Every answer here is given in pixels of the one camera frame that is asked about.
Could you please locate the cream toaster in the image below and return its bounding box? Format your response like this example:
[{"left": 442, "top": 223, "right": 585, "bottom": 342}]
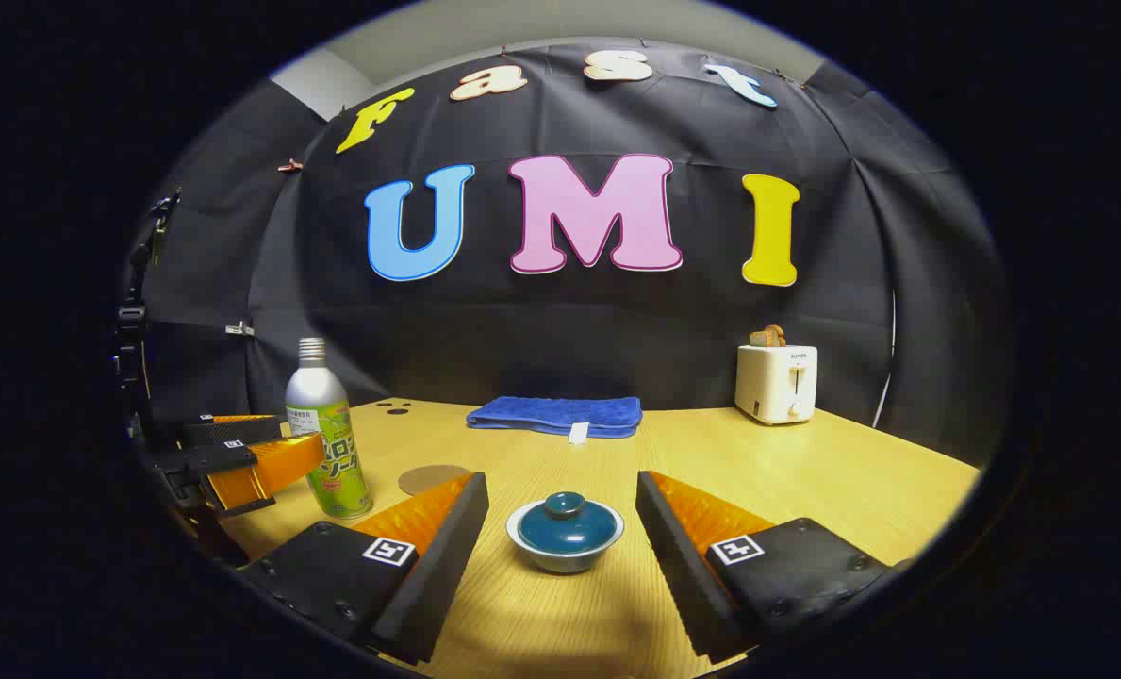
[{"left": 735, "top": 344, "right": 818, "bottom": 426}]

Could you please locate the black backdrop cloth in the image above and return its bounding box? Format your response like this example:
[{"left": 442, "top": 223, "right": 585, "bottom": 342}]
[{"left": 136, "top": 38, "right": 1009, "bottom": 468}]

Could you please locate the white grey teacup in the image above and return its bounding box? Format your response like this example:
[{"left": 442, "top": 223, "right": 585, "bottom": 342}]
[{"left": 506, "top": 498, "right": 625, "bottom": 574}]

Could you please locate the teal teacup lid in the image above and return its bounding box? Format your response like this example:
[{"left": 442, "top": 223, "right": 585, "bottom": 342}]
[{"left": 519, "top": 490, "right": 615, "bottom": 555}]

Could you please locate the black stand with clamps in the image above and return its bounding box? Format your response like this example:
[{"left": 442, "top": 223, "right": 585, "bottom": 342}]
[{"left": 112, "top": 189, "right": 184, "bottom": 444}]

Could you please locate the silver green water bottle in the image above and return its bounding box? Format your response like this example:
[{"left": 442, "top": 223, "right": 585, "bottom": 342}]
[{"left": 285, "top": 337, "right": 373, "bottom": 519}]

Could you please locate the round brown coaster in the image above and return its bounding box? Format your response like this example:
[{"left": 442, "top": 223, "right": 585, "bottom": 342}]
[{"left": 398, "top": 464, "right": 472, "bottom": 497}]

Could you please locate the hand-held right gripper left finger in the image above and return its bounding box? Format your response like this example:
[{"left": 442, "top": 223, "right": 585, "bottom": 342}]
[{"left": 239, "top": 472, "right": 490, "bottom": 666}]

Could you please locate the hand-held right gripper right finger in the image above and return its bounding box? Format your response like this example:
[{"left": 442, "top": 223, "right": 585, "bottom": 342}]
[{"left": 635, "top": 470, "right": 910, "bottom": 664}]

